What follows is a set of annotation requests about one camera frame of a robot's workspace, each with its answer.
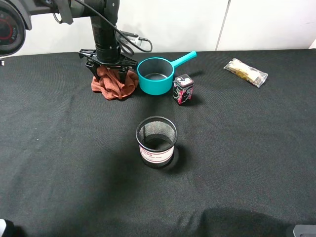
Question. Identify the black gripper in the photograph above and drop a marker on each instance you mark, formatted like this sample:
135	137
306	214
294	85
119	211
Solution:
110	57

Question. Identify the orange cloth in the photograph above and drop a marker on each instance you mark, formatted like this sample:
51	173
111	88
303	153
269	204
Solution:
110	86

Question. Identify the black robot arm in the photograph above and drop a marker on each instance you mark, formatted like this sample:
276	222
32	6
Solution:
15	20

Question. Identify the black pink gum tin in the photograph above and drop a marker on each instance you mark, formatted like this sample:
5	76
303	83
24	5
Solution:
183	89

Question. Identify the black mesh pen holder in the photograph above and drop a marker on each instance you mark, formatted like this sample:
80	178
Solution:
156	137

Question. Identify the clear plastic snack packet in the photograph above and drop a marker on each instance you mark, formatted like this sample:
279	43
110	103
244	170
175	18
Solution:
246	72

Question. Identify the black tablecloth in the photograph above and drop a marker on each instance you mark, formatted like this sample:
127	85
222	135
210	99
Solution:
244	163

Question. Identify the grey base corner left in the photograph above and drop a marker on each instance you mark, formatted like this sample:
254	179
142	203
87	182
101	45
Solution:
4	228

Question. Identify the grey base corner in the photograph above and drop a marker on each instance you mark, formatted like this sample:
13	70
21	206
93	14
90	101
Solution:
4	228
304	231

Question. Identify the grey base corner right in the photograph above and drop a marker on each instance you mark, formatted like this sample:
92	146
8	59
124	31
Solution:
304	231

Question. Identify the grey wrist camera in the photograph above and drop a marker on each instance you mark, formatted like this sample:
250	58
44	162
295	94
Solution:
133	37

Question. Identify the teal saucepan with handle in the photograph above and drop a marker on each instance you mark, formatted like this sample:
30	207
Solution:
156	73

